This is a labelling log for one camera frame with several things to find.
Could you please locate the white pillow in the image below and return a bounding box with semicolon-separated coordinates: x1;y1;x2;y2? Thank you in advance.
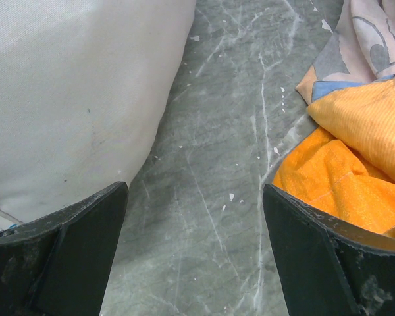
0;1;196;232

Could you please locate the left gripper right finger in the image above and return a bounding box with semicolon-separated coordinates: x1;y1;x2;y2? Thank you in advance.
263;184;395;315

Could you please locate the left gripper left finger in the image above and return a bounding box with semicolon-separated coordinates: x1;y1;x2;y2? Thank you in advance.
0;182;128;316

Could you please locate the orange Mickey Mouse pillowcase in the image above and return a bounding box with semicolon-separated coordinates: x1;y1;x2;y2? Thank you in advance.
273;1;395;239

